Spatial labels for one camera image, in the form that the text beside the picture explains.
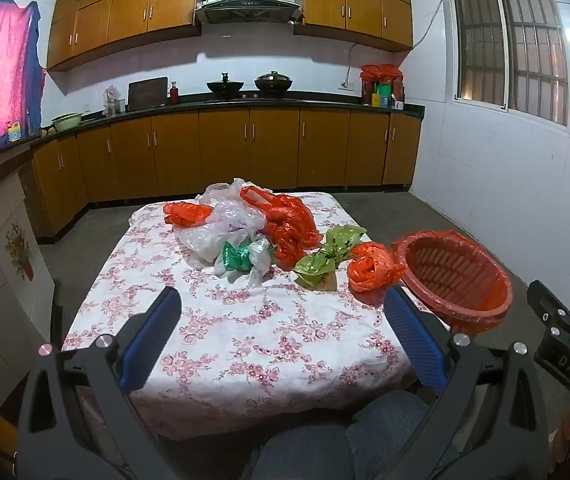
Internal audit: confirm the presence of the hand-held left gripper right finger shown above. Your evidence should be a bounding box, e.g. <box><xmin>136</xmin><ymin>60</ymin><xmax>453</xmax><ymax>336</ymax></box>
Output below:
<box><xmin>382</xmin><ymin>285</ymin><xmax>550</xmax><ymax>480</ymax></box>

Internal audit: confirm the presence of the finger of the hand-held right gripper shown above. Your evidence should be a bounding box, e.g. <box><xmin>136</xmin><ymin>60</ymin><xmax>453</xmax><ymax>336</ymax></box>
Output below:
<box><xmin>526</xmin><ymin>280</ymin><xmax>570</xmax><ymax>348</ymax></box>

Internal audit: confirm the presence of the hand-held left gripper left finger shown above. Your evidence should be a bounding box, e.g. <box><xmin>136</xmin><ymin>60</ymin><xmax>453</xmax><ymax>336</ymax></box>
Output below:
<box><xmin>15</xmin><ymin>285</ymin><xmax>183</xmax><ymax>480</ymax></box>

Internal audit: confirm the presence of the red plastic basket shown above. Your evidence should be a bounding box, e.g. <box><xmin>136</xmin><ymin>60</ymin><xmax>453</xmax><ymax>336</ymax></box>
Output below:
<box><xmin>392</xmin><ymin>232</ymin><xmax>513</xmax><ymax>336</ymax></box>
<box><xmin>391</xmin><ymin>230</ymin><xmax>514</xmax><ymax>336</ymax></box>

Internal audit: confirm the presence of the small orange plastic bag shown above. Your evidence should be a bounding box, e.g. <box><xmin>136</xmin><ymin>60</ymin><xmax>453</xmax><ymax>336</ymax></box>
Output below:
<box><xmin>163</xmin><ymin>202</ymin><xmax>212</xmax><ymax>226</ymax></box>
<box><xmin>347</xmin><ymin>242</ymin><xmax>407</xmax><ymax>293</ymax></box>

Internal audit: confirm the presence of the green and white plastic bag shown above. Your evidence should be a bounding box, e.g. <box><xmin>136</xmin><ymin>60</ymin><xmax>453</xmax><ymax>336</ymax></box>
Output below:
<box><xmin>213</xmin><ymin>234</ymin><xmax>272</xmax><ymax>288</ymax></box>

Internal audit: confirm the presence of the lime green plastic bag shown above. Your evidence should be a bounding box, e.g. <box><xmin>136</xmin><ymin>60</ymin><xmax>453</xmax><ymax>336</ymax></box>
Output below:
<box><xmin>292</xmin><ymin>225</ymin><xmax>368</xmax><ymax>291</ymax></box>

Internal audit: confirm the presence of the clear plastic bag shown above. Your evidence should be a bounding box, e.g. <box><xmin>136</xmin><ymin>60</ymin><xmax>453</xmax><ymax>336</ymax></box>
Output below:
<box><xmin>174</xmin><ymin>177</ymin><xmax>271</xmax><ymax>263</ymax></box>

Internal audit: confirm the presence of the large red-orange plastic bag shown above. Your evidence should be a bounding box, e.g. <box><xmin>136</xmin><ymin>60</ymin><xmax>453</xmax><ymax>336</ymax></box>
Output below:
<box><xmin>240</xmin><ymin>186</ymin><xmax>322</xmax><ymax>270</ymax></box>

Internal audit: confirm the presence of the person's right leg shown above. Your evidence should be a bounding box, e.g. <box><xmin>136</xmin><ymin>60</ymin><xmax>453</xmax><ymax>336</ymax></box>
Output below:
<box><xmin>347</xmin><ymin>390</ymin><xmax>462</xmax><ymax>480</ymax></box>

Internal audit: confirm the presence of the person's leg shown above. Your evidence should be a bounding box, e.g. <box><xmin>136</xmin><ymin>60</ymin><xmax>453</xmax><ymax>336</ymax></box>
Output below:
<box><xmin>347</xmin><ymin>390</ymin><xmax>462</xmax><ymax>480</ymax></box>
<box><xmin>241</xmin><ymin>424</ymin><xmax>357</xmax><ymax>480</ymax></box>

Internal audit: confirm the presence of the floral tablecloth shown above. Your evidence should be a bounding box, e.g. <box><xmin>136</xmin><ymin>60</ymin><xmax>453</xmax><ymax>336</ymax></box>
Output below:
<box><xmin>60</xmin><ymin>191</ymin><xmax>446</xmax><ymax>441</ymax></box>

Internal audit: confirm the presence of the person's left leg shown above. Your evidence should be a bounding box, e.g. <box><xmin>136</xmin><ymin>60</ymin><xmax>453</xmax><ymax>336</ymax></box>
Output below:
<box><xmin>241</xmin><ymin>424</ymin><xmax>357</xmax><ymax>480</ymax></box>

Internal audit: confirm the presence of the wooden base cabinet run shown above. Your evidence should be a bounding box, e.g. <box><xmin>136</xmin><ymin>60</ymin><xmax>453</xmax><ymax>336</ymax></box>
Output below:
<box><xmin>30</xmin><ymin>107</ymin><xmax>423</xmax><ymax>241</ymax></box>

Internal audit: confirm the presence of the green basin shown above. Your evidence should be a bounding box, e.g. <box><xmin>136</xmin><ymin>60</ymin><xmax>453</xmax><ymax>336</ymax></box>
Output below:
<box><xmin>51</xmin><ymin>112</ymin><xmax>83</xmax><ymax>132</ymax></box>

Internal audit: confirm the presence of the jar with plastic bag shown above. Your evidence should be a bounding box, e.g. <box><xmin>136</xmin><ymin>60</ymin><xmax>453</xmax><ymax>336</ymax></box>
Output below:
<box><xmin>102</xmin><ymin>85</ymin><xmax>126</xmax><ymax>117</ymax></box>

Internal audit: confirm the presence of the dark cutting board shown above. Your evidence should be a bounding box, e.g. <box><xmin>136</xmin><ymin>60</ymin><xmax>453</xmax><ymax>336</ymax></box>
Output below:
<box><xmin>128</xmin><ymin>77</ymin><xmax>169</xmax><ymax>111</ymax></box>

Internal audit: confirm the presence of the green box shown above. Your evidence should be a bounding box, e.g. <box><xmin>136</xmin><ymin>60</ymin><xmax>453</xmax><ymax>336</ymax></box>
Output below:
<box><xmin>372</xmin><ymin>82</ymin><xmax>394</xmax><ymax>109</ymax></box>

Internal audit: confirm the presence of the black wok with knob lid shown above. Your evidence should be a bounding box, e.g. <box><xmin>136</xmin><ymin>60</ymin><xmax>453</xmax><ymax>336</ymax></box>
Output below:
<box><xmin>206</xmin><ymin>72</ymin><xmax>244</xmax><ymax>100</ymax></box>

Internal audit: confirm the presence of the black kitchen countertop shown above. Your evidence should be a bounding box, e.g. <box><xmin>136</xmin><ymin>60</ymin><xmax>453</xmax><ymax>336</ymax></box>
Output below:
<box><xmin>0</xmin><ymin>91</ymin><xmax>426</xmax><ymax>171</ymax></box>

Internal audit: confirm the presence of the barred window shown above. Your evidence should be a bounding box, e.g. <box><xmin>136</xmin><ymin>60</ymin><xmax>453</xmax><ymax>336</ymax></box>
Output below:
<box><xmin>440</xmin><ymin>0</ymin><xmax>570</xmax><ymax>133</ymax></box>

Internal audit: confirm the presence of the red bag over rack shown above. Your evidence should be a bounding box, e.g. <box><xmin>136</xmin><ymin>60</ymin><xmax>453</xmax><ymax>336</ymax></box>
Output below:
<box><xmin>360</xmin><ymin>64</ymin><xmax>405</xmax><ymax>106</ymax></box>

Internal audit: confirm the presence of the black wok with domed lid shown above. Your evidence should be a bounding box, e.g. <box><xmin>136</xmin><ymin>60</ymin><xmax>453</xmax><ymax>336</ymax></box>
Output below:
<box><xmin>254</xmin><ymin>71</ymin><xmax>295</xmax><ymax>97</ymax></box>

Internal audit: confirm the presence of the blue curtain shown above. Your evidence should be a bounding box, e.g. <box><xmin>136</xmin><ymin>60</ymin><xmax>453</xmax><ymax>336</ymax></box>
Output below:
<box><xmin>15</xmin><ymin>1</ymin><xmax>45</xmax><ymax>133</ymax></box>

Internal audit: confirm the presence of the white wall cable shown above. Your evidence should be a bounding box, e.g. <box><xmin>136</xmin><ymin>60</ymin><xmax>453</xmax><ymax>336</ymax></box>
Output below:
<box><xmin>346</xmin><ymin>0</ymin><xmax>448</xmax><ymax>86</ymax></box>

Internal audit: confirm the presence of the wooden wall cabinet unit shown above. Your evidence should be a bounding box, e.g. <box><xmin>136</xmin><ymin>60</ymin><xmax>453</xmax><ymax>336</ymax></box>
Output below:
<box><xmin>46</xmin><ymin>0</ymin><xmax>202</xmax><ymax>72</ymax></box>
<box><xmin>294</xmin><ymin>0</ymin><xmax>414</xmax><ymax>52</ymax></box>

